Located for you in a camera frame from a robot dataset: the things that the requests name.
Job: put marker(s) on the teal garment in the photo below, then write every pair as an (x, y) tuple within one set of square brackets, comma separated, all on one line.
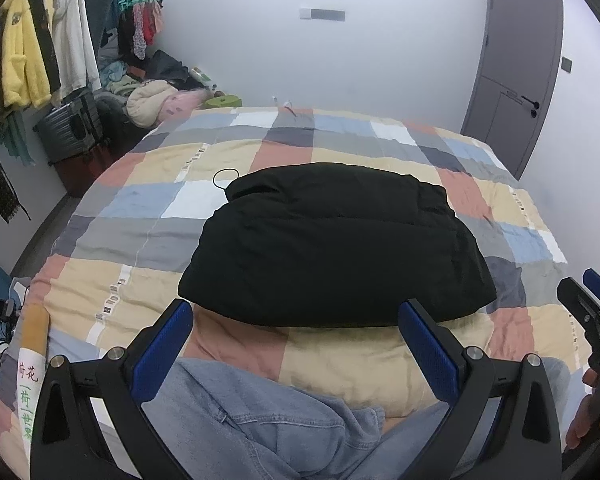
[(17, 140)]

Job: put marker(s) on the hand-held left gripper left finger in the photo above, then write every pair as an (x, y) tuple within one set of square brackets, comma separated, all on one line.
[(162, 350)]

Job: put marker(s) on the black clothes heap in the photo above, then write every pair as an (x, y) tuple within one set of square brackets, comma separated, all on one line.
[(165, 67)]

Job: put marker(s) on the white wall switch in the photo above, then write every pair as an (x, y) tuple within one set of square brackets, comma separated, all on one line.
[(305, 13)]

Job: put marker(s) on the white wall plug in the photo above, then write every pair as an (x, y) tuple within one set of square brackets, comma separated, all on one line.
[(281, 102)]

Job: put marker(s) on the white hoodie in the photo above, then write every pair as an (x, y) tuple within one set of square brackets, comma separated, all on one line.
[(75, 45)]

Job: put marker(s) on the grey sweater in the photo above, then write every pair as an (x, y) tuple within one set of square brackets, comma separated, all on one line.
[(100, 5)]

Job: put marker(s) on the grey door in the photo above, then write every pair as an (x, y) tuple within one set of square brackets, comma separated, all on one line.
[(520, 35)]

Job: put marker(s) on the plaid patchwork blanket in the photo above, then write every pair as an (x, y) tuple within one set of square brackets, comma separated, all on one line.
[(145, 240)]

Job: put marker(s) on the grey wall switch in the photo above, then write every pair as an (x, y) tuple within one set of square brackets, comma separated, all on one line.
[(567, 65)]

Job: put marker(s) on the dark grey clothes heap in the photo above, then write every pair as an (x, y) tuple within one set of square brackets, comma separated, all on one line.
[(115, 125)]

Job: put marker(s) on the hanging small clothes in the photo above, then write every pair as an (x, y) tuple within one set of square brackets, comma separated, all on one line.
[(142, 30)]

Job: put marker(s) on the black patterned garment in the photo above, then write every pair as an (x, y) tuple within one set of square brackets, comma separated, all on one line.
[(45, 45)]

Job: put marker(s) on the small black camera device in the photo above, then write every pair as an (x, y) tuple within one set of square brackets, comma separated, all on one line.
[(4, 311)]

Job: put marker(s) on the black jacket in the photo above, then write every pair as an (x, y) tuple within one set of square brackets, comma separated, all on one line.
[(330, 240)]

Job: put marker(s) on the dark fringed scarf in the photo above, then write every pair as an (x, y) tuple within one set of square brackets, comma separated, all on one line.
[(2, 185)]

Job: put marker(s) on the green cushion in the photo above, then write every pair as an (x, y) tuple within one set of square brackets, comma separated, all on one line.
[(224, 102)]

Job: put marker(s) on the pink garment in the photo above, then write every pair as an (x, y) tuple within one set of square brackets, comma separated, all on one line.
[(182, 105)]

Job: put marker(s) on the person's right hand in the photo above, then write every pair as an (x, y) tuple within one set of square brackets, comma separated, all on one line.
[(582, 420)]

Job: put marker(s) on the yellow fleece jacket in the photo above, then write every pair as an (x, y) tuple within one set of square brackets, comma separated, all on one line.
[(20, 60)]

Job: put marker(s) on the light blue clothes heap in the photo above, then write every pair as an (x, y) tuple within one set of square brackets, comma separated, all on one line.
[(114, 76)]

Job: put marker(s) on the grey suitcase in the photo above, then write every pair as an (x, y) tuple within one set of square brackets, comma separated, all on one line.
[(65, 127)]

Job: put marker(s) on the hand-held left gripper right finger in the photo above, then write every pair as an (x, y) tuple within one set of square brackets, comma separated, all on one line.
[(430, 350)]

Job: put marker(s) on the person's blue jeans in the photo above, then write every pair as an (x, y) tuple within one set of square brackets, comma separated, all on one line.
[(260, 425)]

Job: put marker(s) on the rolled paper with writing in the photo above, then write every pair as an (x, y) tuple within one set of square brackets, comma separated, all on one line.
[(30, 360)]

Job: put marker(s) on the cream fleece garment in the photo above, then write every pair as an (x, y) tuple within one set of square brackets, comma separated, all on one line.
[(150, 105)]

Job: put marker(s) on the white green package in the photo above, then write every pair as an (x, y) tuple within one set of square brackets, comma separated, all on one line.
[(202, 77)]

